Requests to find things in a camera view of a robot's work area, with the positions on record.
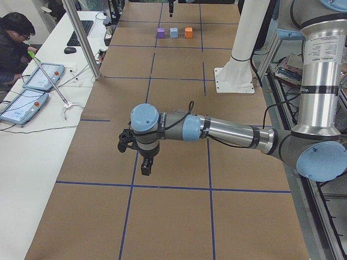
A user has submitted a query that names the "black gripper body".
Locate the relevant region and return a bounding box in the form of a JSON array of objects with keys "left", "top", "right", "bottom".
[
  {"left": 168, "top": 0, "right": 175, "bottom": 12},
  {"left": 139, "top": 147, "right": 160, "bottom": 165}
]

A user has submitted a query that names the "light blue foam block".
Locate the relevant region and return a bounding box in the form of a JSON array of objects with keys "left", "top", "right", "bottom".
[{"left": 170, "top": 28, "right": 178, "bottom": 38}]

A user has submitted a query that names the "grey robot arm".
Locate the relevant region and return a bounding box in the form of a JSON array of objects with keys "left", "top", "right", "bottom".
[{"left": 120, "top": 3, "right": 286, "bottom": 189}]

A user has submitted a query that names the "purple foam block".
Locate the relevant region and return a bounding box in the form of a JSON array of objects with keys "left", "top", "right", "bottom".
[{"left": 157, "top": 28, "right": 165, "bottom": 39}]

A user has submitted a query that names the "orange foam block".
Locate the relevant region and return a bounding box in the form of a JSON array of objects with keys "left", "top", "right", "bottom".
[{"left": 184, "top": 27, "right": 194, "bottom": 38}]

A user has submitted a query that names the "black keyboard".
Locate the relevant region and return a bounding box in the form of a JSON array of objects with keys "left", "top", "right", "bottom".
[{"left": 67, "top": 20, "right": 94, "bottom": 47}]

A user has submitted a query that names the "black computer mouse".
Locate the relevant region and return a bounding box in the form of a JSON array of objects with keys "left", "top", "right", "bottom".
[{"left": 63, "top": 47, "right": 77, "bottom": 54}]

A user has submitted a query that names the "upper teach pendant tablet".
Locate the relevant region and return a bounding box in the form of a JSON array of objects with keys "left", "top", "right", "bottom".
[{"left": 23, "top": 63, "right": 65, "bottom": 91}]

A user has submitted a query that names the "teach pendant tablet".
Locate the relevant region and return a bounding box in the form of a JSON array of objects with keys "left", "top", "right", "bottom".
[
  {"left": 23, "top": 63, "right": 65, "bottom": 91},
  {"left": 1, "top": 88, "right": 49, "bottom": 125}
]

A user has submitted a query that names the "lower teach pendant tablet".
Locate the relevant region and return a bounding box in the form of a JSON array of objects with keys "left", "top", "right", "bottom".
[{"left": 1, "top": 88, "right": 49, "bottom": 125}]

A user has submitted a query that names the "stack of magazines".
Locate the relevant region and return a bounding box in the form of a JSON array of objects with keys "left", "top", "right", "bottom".
[{"left": 274, "top": 54, "right": 303, "bottom": 86}]

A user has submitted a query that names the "seated person in black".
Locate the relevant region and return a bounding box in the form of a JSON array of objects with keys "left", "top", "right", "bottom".
[{"left": 1, "top": 12, "right": 37, "bottom": 85}]

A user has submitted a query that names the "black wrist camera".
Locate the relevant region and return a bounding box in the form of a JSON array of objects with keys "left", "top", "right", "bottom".
[{"left": 118, "top": 129, "right": 139, "bottom": 153}]

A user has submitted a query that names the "grabber stick green handle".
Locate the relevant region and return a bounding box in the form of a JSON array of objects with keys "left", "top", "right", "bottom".
[{"left": 28, "top": 51, "right": 84, "bottom": 120}]

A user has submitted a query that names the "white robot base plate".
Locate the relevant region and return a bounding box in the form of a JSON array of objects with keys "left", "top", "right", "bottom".
[{"left": 214, "top": 0, "right": 276, "bottom": 94}]

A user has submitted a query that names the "aluminium frame post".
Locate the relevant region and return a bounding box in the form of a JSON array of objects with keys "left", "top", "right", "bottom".
[{"left": 62, "top": 0, "right": 100, "bottom": 80}]

